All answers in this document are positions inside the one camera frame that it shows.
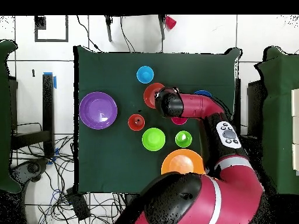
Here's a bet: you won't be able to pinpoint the short black beam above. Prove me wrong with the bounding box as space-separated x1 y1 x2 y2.
11 129 51 150

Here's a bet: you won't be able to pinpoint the green cloth side table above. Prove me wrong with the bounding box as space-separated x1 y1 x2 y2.
0 39 22 194
254 46 299 199

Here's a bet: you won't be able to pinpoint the white boxes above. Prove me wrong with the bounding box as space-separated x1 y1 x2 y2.
290 88 299 176

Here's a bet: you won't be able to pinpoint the orange cup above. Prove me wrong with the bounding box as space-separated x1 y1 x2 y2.
127 113 146 132

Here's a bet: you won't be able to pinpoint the green bowl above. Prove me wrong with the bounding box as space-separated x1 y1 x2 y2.
141 127 166 152

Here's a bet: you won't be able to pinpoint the black square frame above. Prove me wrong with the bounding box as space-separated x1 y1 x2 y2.
34 15 69 43

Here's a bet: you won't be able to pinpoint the dark green tablecloth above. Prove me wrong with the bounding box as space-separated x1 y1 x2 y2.
73 45 242 195

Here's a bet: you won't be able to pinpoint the thin black bar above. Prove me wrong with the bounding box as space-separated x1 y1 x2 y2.
234 78 242 128

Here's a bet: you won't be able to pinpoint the pink cup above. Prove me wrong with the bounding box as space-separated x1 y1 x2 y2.
171 116 189 126

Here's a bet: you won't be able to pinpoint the thin black cable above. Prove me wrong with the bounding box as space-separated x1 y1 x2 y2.
76 15 102 53
120 16 136 53

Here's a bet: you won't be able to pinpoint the large yellow bowl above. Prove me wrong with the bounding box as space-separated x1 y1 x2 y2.
161 148 207 176

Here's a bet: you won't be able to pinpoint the green cup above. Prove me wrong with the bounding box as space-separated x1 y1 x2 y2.
175 130 193 148

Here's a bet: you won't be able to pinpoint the black stand leg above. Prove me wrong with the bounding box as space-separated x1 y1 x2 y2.
158 15 167 40
105 15 113 43

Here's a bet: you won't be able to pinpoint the orange bowl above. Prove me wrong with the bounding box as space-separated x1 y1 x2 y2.
143 82 165 110

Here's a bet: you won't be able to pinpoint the red cup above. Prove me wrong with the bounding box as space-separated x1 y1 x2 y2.
165 15 178 30

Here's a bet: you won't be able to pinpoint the light blue cup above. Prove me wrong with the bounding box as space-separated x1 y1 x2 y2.
136 65 155 84

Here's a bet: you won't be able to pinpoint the long black beam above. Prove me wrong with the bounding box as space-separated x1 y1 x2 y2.
42 73 55 158

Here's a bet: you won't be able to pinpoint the gray black machine base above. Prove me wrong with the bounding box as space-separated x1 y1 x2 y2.
10 157 50 185

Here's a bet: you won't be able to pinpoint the purple bowl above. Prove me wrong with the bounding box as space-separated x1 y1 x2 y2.
78 91 119 131

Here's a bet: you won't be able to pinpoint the blue bowl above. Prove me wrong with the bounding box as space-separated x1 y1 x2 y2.
193 90 213 98

